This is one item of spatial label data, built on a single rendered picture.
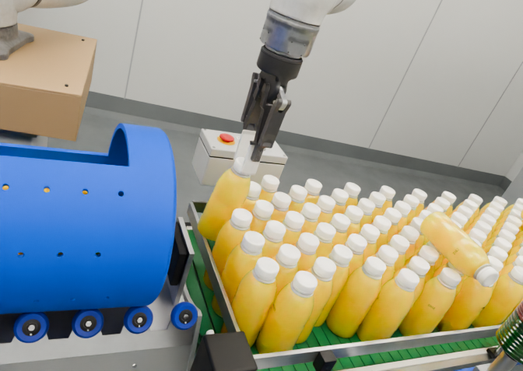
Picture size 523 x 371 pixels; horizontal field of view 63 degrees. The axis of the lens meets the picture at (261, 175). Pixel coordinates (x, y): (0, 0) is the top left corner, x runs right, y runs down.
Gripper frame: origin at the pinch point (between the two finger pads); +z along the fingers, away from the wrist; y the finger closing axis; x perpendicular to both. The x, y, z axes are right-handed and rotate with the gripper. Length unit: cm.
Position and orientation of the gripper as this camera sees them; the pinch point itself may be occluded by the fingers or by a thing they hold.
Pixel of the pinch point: (248, 153)
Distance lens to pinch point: 82.4
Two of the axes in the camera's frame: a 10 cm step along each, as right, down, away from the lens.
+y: 3.4, 5.4, -7.7
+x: 8.9, 0.8, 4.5
